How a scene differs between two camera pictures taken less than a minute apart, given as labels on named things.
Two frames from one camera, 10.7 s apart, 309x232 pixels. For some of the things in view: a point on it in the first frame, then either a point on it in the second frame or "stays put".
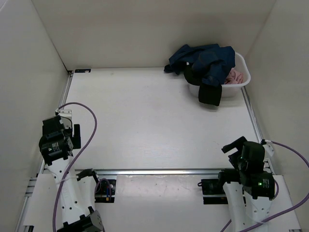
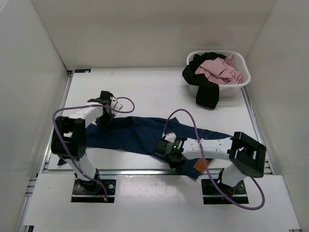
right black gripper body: x=235 y=158 → x=171 y=162
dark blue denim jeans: x=210 y=63 → x=179 y=143
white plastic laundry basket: x=230 y=90 stays put
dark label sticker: x=82 y=70 stays put
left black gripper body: x=68 y=132 → x=105 y=119
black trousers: x=208 y=94 stays put
